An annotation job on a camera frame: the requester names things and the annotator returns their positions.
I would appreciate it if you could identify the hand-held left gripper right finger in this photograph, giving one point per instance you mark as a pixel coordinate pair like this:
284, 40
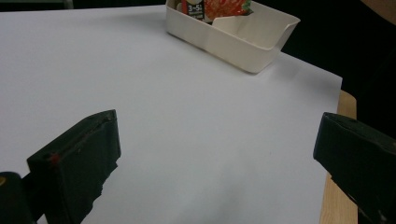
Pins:
361, 155

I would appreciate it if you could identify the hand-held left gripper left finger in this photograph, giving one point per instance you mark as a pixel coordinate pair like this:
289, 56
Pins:
77, 161

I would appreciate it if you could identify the white plastic divided tray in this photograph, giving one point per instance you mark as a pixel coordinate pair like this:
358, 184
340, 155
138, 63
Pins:
236, 46

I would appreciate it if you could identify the red and black soup packet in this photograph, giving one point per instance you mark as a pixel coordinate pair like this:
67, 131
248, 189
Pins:
224, 7

